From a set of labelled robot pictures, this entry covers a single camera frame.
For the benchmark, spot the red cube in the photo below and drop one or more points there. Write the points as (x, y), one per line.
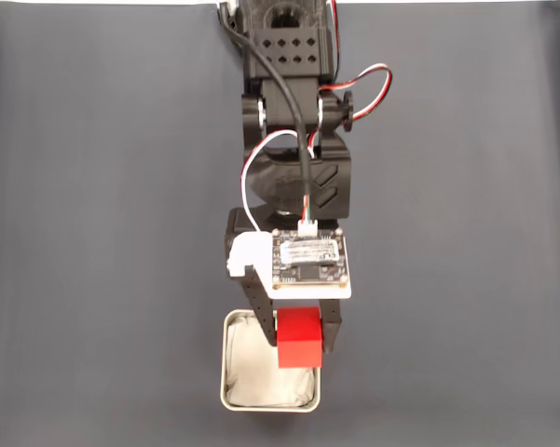
(300, 337)

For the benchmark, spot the square metal box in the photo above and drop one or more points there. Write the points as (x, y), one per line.
(222, 368)

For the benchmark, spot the white crumpled cloth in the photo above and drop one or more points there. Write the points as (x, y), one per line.
(256, 377)

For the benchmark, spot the dark grey table mat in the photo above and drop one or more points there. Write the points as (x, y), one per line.
(121, 233)

